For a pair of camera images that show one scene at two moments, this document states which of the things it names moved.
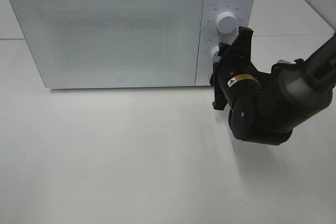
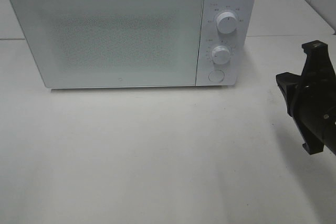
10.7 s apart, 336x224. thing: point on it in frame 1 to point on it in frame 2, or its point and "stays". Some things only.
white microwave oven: [110, 30] stays
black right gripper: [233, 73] to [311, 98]
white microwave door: [111, 35] stays
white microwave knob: [226, 22] stays
